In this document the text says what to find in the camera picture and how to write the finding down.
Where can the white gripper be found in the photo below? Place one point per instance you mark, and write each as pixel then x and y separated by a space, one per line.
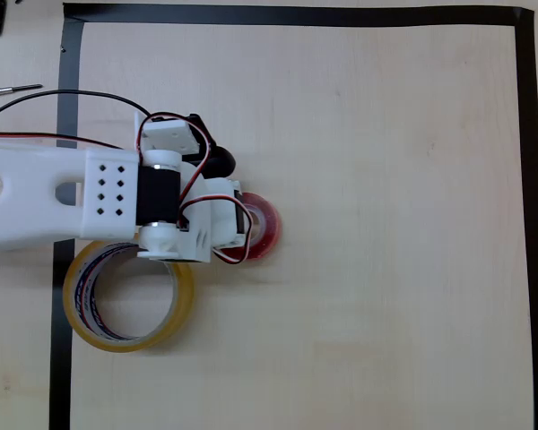
pixel 225 214

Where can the small red tape roll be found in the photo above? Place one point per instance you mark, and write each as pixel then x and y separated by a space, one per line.
pixel 271 224

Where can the big yellow tape roll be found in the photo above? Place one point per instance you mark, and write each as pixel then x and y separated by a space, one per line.
pixel 70 295

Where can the thin metal screwdriver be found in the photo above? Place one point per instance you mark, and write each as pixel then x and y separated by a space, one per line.
pixel 9 89

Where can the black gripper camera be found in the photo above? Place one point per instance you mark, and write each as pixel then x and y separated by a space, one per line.
pixel 219 163

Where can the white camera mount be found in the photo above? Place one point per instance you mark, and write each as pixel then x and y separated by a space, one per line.
pixel 170 136

